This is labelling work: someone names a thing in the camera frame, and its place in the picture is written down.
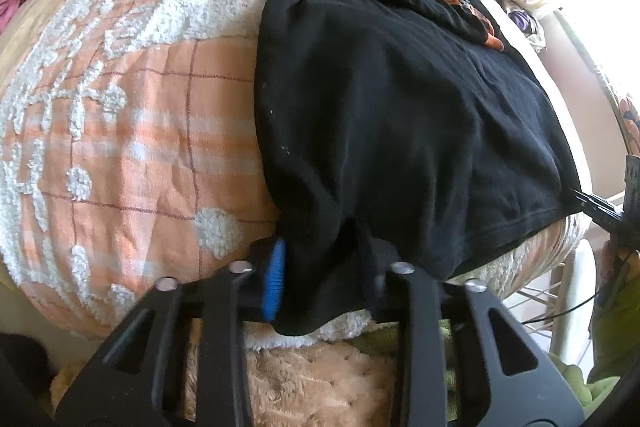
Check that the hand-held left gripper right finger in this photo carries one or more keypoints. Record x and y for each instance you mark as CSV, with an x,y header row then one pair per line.
x,y
405,307

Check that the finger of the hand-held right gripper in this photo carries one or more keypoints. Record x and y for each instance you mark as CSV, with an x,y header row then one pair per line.
x,y
597,207

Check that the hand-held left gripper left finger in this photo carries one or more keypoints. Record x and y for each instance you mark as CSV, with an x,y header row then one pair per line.
x,y
272,282

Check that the black sweater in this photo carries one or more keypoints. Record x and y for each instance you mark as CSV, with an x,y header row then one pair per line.
x,y
390,107

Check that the clear plastic bag of clothes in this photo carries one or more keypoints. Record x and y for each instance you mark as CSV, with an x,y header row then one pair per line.
x,y
525,24

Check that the beige fluffy cloth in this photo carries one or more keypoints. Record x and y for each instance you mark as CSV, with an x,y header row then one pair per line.
x,y
310,382

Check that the green fleece clothing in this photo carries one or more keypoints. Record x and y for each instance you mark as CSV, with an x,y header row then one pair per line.
x,y
575,382

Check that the orange plaid fleece blanket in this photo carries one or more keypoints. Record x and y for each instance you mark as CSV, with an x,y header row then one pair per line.
x,y
135,117

